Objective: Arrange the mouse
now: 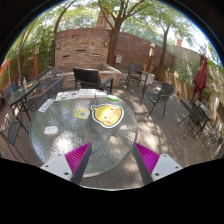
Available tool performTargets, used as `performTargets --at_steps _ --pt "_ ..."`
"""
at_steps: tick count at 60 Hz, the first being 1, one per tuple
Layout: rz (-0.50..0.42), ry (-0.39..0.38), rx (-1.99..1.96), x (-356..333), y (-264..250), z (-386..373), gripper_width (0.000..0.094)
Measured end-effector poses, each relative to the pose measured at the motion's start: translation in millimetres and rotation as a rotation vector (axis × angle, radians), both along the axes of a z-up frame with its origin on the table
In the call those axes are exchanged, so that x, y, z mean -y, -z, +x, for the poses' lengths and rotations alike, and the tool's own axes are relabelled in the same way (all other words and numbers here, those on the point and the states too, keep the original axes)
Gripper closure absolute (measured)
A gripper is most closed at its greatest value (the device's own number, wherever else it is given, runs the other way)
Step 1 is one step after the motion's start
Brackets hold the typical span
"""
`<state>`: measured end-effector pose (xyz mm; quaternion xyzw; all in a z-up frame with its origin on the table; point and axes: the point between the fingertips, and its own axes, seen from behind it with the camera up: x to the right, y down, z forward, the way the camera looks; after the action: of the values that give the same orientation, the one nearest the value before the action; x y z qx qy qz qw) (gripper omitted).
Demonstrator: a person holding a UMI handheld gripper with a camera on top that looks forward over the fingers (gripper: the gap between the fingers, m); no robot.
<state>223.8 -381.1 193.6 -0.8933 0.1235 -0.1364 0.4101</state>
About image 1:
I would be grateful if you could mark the black wicker chair left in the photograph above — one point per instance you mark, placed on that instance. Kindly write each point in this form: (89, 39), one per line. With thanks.
(54, 86)

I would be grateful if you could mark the black chair behind table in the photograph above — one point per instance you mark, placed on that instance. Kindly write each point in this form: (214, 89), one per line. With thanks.
(90, 79)

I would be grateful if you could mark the colourful printed sheet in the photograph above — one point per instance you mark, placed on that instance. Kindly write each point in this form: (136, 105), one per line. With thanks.
(66, 95)

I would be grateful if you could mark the black chair near wall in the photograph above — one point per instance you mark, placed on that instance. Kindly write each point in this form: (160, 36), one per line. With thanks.
(135, 73)

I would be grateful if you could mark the white stacked papers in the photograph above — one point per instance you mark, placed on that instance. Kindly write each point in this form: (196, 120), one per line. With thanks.
(90, 93)

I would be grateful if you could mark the yellow square sticker card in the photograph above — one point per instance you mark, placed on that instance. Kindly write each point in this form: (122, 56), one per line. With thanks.
(82, 114)

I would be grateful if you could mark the black chair at right edge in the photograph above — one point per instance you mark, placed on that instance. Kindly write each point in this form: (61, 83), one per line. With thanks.
(199, 115)

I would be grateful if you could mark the green small object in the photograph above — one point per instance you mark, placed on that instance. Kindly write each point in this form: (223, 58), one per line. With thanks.
(111, 97)

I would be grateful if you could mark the black chair bottom left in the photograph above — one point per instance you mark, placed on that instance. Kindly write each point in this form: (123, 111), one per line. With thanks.
(9, 132)

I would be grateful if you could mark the yellow duck mouse pad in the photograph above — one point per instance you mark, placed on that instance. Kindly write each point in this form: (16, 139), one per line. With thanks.
(107, 115)

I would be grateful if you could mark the white label strip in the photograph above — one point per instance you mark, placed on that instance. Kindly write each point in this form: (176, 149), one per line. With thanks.
(46, 105)

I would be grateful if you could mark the dark round side table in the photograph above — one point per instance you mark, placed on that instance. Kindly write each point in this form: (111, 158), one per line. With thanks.
(17, 98)

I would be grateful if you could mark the stone fire pit block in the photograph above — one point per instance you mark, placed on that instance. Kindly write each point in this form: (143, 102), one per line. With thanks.
(105, 72)

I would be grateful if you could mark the black chair far right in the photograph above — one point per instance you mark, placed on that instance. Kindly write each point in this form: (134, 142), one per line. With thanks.
(166, 90)

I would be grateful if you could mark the round glass patio table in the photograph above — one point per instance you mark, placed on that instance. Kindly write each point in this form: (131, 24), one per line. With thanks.
(110, 146)

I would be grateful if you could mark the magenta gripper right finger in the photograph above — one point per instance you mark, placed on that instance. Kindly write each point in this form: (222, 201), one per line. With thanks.
(153, 166)

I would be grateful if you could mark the folded red patio umbrella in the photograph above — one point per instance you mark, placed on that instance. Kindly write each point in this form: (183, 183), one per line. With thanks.
(200, 79)

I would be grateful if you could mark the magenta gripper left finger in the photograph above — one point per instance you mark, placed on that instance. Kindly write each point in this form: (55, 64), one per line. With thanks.
(70, 166)

